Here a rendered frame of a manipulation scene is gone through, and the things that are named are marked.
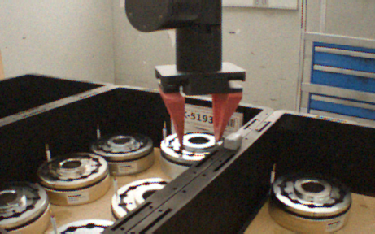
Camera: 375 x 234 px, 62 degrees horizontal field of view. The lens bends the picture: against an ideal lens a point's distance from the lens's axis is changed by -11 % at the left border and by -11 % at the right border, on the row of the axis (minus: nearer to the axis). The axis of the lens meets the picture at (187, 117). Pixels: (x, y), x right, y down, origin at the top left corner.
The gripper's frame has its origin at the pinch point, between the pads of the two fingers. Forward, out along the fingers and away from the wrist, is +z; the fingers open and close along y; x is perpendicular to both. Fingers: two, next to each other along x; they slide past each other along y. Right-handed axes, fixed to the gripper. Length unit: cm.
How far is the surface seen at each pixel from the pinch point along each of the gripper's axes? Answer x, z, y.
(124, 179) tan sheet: 4.3, 7.3, -10.0
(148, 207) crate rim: -19.2, -2.8, -9.3
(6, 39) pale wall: 293, 6, -105
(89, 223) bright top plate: -10.6, 4.1, -14.7
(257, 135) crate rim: -7.4, -2.5, 4.8
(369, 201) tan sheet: -11.5, 7.7, 21.2
